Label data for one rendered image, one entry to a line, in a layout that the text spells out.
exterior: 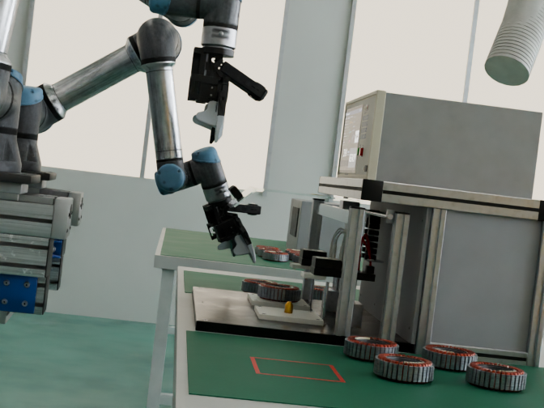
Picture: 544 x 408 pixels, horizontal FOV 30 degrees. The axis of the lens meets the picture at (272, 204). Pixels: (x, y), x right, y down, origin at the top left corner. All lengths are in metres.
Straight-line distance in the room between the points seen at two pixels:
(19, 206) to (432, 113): 0.95
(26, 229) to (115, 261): 4.83
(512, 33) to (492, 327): 1.60
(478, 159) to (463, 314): 0.36
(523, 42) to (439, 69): 3.73
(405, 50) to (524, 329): 5.13
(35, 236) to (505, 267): 1.04
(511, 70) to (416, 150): 1.37
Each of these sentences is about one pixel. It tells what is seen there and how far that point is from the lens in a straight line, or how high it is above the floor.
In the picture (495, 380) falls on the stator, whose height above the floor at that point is 0.77.
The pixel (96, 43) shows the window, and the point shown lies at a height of 1.88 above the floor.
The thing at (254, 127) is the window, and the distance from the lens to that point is 7.12.
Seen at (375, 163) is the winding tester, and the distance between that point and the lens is 2.31.
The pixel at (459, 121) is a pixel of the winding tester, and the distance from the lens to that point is 2.36.
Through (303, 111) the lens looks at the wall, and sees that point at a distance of 7.16.
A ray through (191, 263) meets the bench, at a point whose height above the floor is 0.73.
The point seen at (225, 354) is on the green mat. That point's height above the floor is 0.75.
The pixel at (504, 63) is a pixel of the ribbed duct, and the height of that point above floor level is 1.59.
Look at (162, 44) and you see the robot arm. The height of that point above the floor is 1.42.
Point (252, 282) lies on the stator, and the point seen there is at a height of 0.78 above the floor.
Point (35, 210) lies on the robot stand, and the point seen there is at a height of 0.96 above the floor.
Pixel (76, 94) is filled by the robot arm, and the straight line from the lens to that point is 2.96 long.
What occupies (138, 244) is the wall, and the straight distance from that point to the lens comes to 7.12.
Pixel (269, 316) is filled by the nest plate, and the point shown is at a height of 0.78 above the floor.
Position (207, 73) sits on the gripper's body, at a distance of 2.17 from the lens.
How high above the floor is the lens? 1.09
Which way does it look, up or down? 1 degrees down
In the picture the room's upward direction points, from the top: 7 degrees clockwise
